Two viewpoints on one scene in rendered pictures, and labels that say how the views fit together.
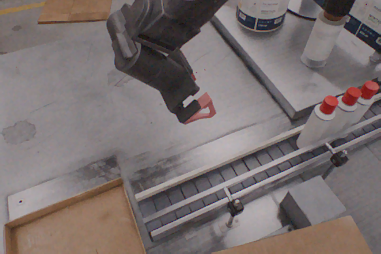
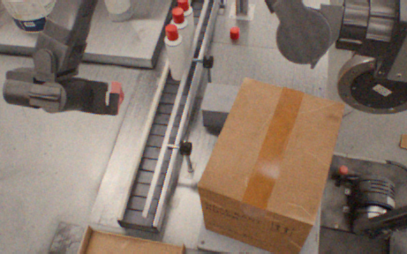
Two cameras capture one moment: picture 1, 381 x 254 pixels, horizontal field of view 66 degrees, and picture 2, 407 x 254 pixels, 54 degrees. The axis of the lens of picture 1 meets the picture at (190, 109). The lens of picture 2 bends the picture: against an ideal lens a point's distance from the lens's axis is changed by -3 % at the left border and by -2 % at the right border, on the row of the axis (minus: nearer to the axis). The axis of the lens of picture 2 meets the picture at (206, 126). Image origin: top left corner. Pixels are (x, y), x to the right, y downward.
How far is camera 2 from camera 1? 40 cm
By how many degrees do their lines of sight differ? 28
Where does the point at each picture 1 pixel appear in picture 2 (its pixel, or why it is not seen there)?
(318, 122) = (176, 48)
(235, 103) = not seen: hidden behind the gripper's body
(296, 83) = (128, 40)
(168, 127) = (73, 161)
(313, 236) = (240, 103)
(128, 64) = (62, 101)
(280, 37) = not seen: hidden behind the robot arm
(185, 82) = (94, 87)
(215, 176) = (150, 151)
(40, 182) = not seen: outside the picture
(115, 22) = (15, 89)
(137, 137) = (59, 193)
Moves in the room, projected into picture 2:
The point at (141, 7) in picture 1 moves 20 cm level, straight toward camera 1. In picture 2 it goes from (47, 56) to (153, 93)
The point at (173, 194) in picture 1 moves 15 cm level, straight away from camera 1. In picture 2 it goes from (138, 190) to (92, 169)
